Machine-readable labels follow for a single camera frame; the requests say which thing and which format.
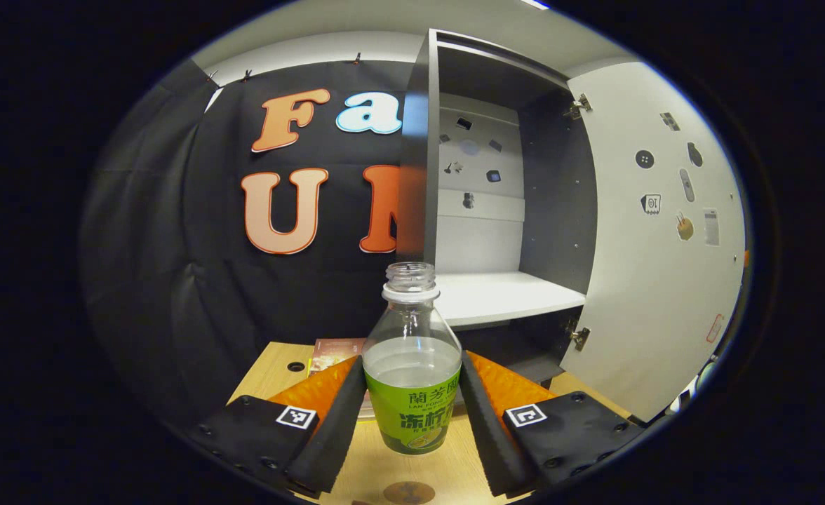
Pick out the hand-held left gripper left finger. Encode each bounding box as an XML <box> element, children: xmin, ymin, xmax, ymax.
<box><xmin>187</xmin><ymin>354</ymin><xmax>369</xmax><ymax>495</ymax></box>

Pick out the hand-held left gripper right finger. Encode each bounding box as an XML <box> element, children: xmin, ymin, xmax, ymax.
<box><xmin>458</xmin><ymin>351</ymin><xmax>645</xmax><ymax>499</ymax></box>

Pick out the green label plastic bottle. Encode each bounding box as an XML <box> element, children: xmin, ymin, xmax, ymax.
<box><xmin>362</xmin><ymin>262</ymin><xmax>464</xmax><ymax>455</ymax></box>

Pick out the round brown coaster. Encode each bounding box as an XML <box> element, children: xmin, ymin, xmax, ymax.
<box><xmin>383</xmin><ymin>481</ymin><xmax>436</xmax><ymax>505</ymax></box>

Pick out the beige cabinet door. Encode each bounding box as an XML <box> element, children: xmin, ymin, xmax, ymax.
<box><xmin>560</xmin><ymin>62</ymin><xmax>746</xmax><ymax>423</ymax></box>

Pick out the dark grey cabinet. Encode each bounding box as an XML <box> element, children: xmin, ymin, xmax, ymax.
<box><xmin>395</xmin><ymin>28</ymin><xmax>599</xmax><ymax>386</ymax></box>

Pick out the white cabinet shelf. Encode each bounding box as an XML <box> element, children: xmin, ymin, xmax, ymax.
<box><xmin>432</xmin><ymin>270</ymin><xmax>587</xmax><ymax>329</ymax></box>

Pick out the brown cover book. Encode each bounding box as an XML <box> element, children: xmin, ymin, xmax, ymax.
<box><xmin>307</xmin><ymin>338</ymin><xmax>368</xmax><ymax>379</ymax></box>

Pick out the black backdrop cloth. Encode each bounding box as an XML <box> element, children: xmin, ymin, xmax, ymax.
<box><xmin>79</xmin><ymin>60</ymin><xmax>427</xmax><ymax>429</ymax></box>

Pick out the row of black cloth clips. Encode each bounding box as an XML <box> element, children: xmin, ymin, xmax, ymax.
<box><xmin>206</xmin><ymin>51</ymin><xmax>364</xmax><ymax>81</ymax></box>

